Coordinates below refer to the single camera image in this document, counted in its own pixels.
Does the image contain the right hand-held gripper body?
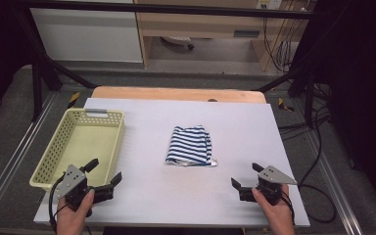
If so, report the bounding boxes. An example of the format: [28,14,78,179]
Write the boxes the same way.
[239,164,299,207]

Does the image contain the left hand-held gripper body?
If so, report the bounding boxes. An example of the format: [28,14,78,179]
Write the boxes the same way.
[56,164,116,218]

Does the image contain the pale yellow plastic basket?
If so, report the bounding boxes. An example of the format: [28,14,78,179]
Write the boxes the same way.
[28,108,126,193]

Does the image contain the blue white striped cloth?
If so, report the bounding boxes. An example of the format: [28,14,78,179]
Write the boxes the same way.
[164,124,219,168]

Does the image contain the person's left hand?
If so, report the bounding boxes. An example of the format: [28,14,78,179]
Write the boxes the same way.
[56,188,96,235]

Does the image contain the person's right hand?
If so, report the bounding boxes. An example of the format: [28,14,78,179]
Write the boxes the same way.
[251,184,297,235]

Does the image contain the black metal stand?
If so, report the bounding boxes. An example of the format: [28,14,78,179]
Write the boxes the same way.
[256,63,318,129]
[15,9,98,122]

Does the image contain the wooden table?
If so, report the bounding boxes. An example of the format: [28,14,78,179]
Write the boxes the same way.
[91,85,267,105]

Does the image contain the white cabinet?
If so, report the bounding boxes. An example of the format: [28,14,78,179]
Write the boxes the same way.
[29,0,144,64]

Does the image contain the wooden desk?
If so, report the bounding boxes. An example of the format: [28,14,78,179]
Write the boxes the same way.
[133,0,317,71]

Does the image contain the chair base with caster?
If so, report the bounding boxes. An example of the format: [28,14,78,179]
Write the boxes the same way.
[160,35,196,51]

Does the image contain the white power strip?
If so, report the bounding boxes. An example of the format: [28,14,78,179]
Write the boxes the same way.
[256,0,284,11]

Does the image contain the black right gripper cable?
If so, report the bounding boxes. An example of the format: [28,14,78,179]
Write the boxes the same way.
[280,189,297,227]

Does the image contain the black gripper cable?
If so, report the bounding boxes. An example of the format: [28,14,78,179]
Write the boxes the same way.
[280,189,297,227]
[47,175,67,235]

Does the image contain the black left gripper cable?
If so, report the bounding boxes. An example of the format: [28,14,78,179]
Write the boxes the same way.
[47,175,67,235]

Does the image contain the bundle of floor cables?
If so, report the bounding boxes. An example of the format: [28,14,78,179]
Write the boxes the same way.
[278,82,333,141]

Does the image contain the aluminium floor rail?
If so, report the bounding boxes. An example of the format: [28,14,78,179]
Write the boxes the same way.
[0,92,59,223]
[306,130,364,235]

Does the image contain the black floor cable loop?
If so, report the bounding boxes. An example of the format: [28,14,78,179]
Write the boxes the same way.
[297,109,338,225]

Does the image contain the hanging black cables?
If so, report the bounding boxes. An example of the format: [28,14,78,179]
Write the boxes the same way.
[261,15,301,74]

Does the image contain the black horizontal frame bar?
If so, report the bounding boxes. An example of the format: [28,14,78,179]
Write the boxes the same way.
[23,0,318,21]

